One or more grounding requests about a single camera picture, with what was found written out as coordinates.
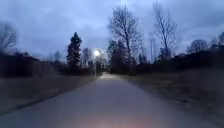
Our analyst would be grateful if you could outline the dark grass verge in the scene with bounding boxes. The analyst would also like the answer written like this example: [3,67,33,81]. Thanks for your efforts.
[0,73,98,116]
[114,68,224,128]

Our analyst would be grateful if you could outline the tall dark conifer tree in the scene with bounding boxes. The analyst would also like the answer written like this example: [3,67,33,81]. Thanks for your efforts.
[65,31,83,71]

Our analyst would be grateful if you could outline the grey asphalt path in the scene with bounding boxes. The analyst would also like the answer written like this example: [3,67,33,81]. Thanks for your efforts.
[0,72,219,128]

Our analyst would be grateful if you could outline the bare round tree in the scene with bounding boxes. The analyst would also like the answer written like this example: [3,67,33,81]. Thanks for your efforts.
[186,39,209,54]

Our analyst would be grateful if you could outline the dark hedge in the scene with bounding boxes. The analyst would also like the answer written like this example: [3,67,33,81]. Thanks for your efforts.
[108,46,224,75]
[0,51,96,79]

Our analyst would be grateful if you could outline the bare tall tree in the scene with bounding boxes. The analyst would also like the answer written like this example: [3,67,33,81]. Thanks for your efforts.
[108,4,144,66]
[151,2,178,59]

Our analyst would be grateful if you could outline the street lamp pole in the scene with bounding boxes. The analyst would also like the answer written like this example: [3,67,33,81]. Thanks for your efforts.
[93,49,101,78]

